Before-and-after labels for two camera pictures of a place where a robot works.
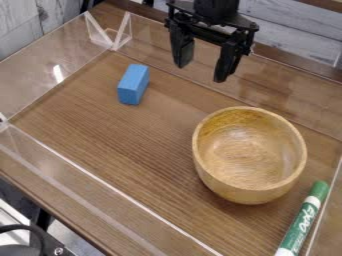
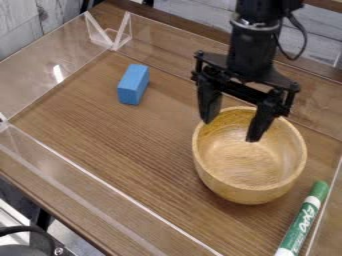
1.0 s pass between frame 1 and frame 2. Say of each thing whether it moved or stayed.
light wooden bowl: stayed
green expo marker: stayed
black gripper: moved
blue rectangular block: stayed
